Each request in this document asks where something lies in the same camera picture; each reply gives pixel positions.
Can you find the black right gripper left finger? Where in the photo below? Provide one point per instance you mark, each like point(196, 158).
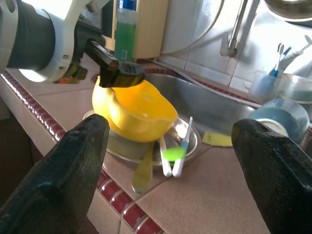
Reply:
point(56, 182)

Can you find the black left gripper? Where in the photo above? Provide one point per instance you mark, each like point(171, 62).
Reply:
point(85, 34)

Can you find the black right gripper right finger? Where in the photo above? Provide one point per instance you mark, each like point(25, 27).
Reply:
point(280, 182)

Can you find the yellow plastic bowl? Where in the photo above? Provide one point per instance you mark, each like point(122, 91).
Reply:
point(136, 109)

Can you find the dark teal mug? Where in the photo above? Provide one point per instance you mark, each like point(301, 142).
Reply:
point(280, 117)

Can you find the small steel bowl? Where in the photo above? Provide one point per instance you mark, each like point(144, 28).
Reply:
point(122, 148)

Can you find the white green plastic tongs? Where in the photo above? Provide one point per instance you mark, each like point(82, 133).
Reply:
point(173, 153)

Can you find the green dish soap bottle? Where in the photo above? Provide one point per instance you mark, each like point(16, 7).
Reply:
point(125, 34)

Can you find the beige water ionizer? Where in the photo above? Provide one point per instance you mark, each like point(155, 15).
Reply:
point(150, 29)

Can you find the yellow dish sponge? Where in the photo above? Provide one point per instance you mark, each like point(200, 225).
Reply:
point(217, 140)

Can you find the steel sink basin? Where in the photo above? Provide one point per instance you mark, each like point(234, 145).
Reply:
point(207, 104)

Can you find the clear plastic jug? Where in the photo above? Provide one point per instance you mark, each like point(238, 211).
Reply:
point(296, 90)

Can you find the thin white filter tube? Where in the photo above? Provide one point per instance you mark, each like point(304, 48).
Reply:
point(209, 31)

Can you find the clear toothbrush cup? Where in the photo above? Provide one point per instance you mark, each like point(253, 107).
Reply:
point(264, 85)

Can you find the blue white toothbrush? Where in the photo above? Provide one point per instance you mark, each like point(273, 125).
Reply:
point(280, 61)

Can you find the hanging metal pan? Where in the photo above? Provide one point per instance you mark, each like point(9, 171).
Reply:
point(287, 9)

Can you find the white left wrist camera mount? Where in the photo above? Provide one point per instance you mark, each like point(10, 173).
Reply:
point(62, 48)

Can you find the chrome wall tap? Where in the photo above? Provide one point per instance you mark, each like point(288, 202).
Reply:
point(234, 36)

